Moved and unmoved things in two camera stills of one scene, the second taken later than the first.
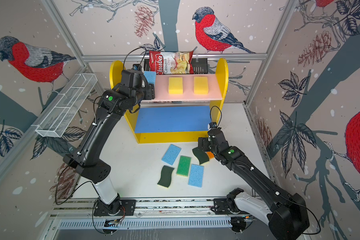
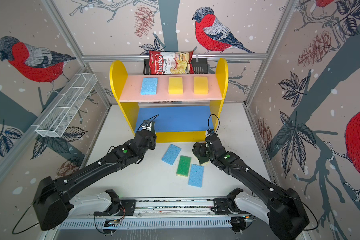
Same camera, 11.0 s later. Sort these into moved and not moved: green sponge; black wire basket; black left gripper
Moved: black left gripper
Not moved: black wire basket; green sponge
